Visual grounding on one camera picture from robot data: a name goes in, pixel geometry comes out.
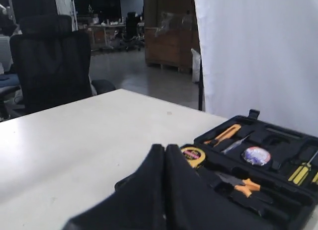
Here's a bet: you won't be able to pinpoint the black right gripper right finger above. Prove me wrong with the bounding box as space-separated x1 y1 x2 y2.
164 145 274 230

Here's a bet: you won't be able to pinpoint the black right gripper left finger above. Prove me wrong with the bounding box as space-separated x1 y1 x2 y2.
63 144 165 230

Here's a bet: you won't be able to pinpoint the black electrical tape roll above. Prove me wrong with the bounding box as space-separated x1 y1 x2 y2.
242 146 271 166

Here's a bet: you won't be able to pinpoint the black tool case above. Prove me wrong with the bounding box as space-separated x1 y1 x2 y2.
182 109 318 230

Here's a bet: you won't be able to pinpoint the yellow tape measure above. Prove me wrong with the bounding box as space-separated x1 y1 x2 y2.
181 146 206 168

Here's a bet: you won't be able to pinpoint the orange utility knife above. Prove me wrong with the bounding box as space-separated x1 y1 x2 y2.
204 124 241 146

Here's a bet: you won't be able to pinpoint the yellow black precision screwdriver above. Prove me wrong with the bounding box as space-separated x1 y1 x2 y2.
288 151 318 186

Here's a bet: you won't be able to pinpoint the black backdrop stand pole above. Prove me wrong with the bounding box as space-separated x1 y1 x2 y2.
198 60 204 111

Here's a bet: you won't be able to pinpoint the distant black office chair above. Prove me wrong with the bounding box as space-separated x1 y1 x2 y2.
121 12 142 52

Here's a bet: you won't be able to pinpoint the black mesh office chair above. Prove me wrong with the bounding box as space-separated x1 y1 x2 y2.
0 14 116 121

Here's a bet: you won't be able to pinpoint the white backdrop cloth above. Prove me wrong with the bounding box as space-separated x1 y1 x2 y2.
195 0 318 136

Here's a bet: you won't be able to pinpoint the wooden crate cabinet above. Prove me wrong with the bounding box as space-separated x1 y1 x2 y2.
144 0 200 74

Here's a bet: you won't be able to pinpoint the distant desk with clutter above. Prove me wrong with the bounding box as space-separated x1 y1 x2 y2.
77 13 145 52

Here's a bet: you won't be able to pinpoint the orange handled pliers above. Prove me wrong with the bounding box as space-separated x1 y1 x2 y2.
214 171 274 204

